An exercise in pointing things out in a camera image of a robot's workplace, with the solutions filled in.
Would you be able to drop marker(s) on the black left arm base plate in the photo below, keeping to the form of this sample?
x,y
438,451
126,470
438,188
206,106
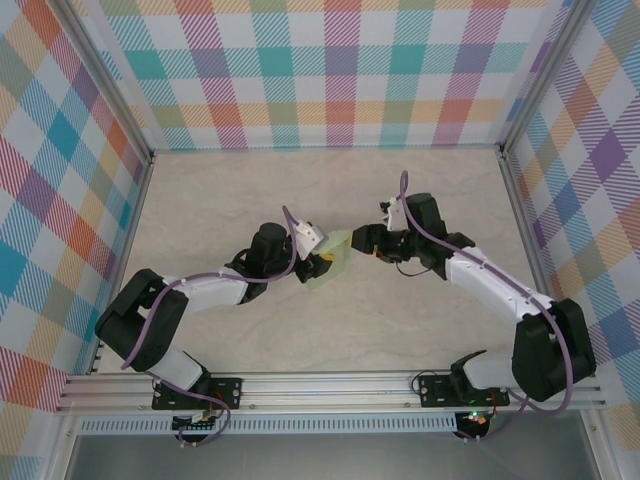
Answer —
x,y
170,395

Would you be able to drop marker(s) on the light green paper box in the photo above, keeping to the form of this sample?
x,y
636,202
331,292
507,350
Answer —
x,y
340,250

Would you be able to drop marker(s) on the aluminium frame leg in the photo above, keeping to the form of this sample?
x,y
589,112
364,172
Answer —
x,y
596,450
65,450

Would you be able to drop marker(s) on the aluminium table side rail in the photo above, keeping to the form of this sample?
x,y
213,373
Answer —
x,y
120,270
534,265

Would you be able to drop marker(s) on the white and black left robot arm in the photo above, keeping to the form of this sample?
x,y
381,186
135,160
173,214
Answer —
x,y
215,295

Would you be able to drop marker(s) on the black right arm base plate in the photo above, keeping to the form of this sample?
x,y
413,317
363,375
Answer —
x,y
435,390

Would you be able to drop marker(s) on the aluminium frame post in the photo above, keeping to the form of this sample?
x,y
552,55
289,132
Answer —
x,y
107,85
542,75

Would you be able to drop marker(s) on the wide aluminium mounting rail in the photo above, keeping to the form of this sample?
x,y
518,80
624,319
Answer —
x,y
325,392

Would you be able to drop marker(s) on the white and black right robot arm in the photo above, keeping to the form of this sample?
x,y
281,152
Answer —
x,y
490,290

